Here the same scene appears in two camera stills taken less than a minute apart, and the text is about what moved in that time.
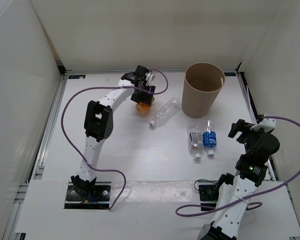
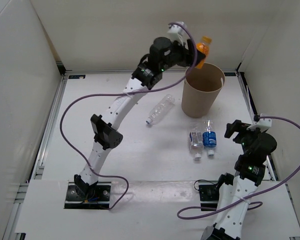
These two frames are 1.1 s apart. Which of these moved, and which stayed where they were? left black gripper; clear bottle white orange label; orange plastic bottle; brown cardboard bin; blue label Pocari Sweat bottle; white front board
Moved: orange plastic bottle; left black gripper
Stayed: white front board; blue label Pocari Sweat bottle; brown cardboard bin; clear bottle white orange label
